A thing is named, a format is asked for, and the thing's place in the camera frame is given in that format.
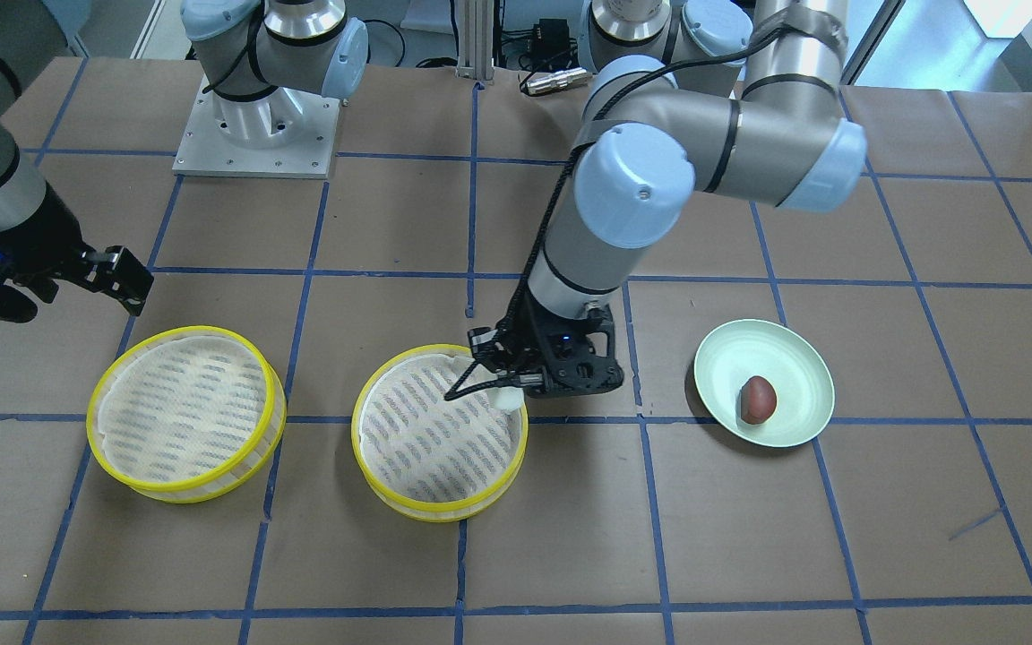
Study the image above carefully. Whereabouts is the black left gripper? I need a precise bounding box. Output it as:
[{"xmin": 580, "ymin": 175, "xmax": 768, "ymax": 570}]
[{"xmin": 443, "ymin": 291, "xmax": 625, "ymax": 401}]

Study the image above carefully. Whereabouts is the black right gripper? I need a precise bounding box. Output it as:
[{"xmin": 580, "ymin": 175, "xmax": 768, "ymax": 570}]
[{"xmin": 0, "ymin": 244, "xmax": 155, "ymax": 323}]

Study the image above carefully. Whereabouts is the white steamed bun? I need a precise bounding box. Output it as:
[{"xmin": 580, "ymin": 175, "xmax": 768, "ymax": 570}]
[{"xmin": 488, "ymin": 385, "xmax": 525, "ymax": 414}]

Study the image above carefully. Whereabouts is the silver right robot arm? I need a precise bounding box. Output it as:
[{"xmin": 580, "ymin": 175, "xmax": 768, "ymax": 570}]
[{"xmin": 0, "ymin": 1, "xmax": 154, "ymax": 323}]

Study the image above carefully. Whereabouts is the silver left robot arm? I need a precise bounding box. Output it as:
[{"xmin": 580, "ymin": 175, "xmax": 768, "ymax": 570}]
[{"xmin": 445, "ymin": 1, "xmax": 867, "ymax": 401}]

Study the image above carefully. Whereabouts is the near yellow bamboo steamer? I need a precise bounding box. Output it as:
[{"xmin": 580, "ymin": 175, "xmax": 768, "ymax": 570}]
[{"xmin": 351, "ymin": 344, "xmax": 529, "ymax": 523}]

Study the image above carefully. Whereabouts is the yellow bamboo steamer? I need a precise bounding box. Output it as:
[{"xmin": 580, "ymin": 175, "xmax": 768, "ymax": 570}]
[
  {"xmin": 86, "ymin": 325, "xmax": 287, "ymax": 503},
  {"xmin": 351, "ymin": 344, "xmax": 529, "ymax": 523}
]

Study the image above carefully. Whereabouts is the far yellow bamboo steamer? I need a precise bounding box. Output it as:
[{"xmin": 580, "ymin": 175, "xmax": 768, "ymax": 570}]
[{"xmin": 86, "ymin": 325, "xmax": 287, "ymax": 503}]

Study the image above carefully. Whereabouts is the green round plate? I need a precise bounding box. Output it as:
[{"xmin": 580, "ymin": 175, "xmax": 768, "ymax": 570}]
[{"xmin": 692, "ymin": 319, "xmax": 835, "ymax": 448}]

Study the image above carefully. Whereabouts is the brown steamed bun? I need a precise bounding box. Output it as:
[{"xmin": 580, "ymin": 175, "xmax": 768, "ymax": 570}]
[{"xmin": 738, "ymin": 375, "xmax": 778, "ymax": 425}]

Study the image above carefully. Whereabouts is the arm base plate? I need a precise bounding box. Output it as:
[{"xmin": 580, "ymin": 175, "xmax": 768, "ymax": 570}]
[{"xmin": 172, "ymin": 87, "xmax": 343, "ymax": 180}]

